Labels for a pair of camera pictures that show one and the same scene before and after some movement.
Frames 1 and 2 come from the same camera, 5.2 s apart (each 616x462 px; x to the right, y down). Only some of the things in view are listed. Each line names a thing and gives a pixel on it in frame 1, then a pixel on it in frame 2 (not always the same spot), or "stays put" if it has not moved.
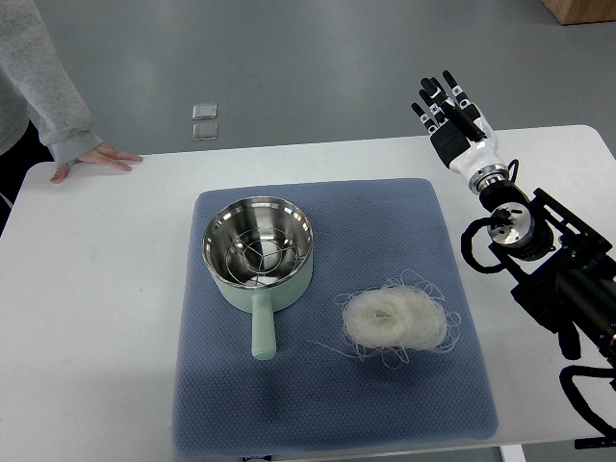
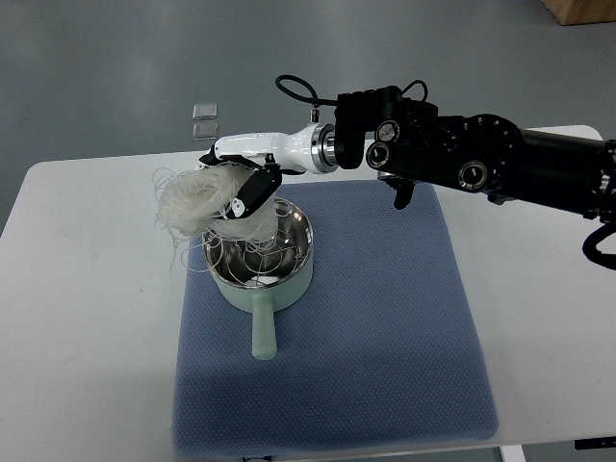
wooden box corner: x=581 y=12 stays put
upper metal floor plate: x=204 y=111 stays put
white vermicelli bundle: x=396 y=320 to x=195 y=202
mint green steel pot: x=259 y=254 stays put
